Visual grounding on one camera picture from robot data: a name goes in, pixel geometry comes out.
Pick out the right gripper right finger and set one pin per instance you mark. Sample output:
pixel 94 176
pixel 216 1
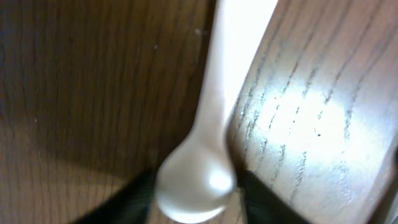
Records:
pixel 261 205

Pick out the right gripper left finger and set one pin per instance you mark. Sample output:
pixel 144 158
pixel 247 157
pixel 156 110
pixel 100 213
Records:
pixel 130 205

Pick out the white plastic fork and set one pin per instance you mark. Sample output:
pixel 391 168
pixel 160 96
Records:
pixel 197 179

